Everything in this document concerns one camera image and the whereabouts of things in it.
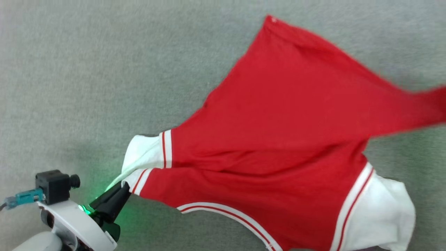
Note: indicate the grey fabric sofa cushion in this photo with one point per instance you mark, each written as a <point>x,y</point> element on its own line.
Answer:
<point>104,69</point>

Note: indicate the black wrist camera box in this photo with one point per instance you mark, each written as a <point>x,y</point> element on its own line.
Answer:
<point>54,184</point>

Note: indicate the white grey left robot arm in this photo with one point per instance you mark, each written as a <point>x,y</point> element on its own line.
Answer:
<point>38,244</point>

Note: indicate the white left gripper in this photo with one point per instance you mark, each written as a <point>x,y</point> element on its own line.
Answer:
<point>75,226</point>

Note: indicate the red and white shirt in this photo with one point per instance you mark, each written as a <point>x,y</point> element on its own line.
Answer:
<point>285,132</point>

